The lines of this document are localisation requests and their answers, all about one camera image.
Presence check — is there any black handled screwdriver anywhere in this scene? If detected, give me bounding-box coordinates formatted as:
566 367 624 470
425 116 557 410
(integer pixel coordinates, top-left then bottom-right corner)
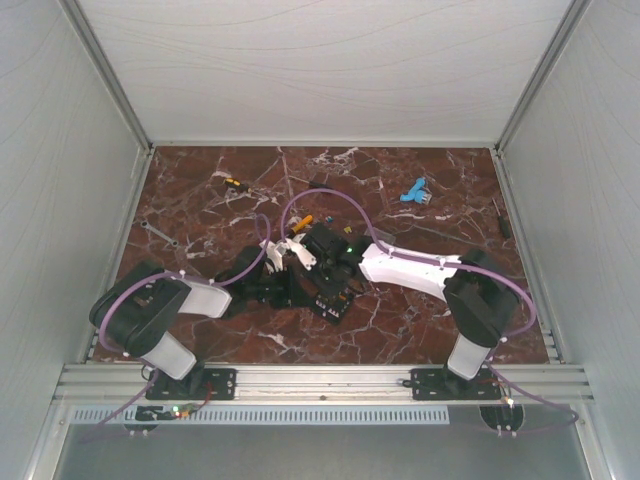
289 175 331 189

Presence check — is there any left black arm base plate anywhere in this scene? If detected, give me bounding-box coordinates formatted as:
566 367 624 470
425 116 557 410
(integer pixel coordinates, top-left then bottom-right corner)
145 366 237 401

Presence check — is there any blue plastic connector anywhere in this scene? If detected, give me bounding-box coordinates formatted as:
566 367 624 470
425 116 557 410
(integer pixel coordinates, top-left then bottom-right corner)
399 177 432 204

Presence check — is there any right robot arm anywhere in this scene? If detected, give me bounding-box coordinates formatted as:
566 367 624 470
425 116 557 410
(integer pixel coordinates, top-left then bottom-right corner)
300 224 519 400

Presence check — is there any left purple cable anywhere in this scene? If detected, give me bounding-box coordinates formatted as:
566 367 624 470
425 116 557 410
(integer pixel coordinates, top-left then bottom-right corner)
79 213 272 444

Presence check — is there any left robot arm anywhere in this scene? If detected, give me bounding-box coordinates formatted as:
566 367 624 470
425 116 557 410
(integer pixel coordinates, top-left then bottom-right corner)
89 246 312 399

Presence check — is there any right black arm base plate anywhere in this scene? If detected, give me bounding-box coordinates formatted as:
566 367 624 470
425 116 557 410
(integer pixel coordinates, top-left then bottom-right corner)
402 367 502 401

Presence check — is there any clear plastic fuse box cover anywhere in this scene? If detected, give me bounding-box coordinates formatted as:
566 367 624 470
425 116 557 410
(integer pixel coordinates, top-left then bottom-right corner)
368 227 396 245

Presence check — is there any black fuse box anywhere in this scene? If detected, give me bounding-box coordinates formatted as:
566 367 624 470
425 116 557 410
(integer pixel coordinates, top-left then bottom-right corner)
310 291 354 325

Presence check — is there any thin black screwdriver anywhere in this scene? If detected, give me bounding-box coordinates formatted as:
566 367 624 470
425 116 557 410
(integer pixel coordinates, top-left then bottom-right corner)
492 198 512 239

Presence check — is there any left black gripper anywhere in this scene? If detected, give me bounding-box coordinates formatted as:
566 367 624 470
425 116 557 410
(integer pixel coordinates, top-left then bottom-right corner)
247 265 316 310

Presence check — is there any aluminium rail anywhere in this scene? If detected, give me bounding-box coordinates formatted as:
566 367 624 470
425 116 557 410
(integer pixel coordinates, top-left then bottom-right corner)
53 362 593 405

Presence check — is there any silver wrench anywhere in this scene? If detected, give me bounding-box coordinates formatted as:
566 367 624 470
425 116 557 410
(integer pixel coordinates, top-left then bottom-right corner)
140 221 179 247

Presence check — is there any slotted grey cable duct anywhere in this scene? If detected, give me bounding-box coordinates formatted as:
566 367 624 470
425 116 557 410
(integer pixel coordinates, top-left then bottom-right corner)
72 405 450 426

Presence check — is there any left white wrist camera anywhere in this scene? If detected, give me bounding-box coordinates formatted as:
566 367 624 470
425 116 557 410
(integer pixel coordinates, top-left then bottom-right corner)
260 240 287 273

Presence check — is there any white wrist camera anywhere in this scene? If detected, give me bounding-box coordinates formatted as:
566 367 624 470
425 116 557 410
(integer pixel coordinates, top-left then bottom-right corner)
260 240 287 273
285 238 317 271

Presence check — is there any orange handled screwdriver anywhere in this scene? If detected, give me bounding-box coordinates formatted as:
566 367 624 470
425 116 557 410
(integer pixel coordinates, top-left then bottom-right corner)
291 215 313 234

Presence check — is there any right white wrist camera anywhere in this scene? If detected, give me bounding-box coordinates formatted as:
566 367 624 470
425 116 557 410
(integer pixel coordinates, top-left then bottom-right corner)
285 238 317 271

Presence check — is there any yellow black screwdriver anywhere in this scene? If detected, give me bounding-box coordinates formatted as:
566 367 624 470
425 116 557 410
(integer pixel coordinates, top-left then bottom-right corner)
224 178 260 199

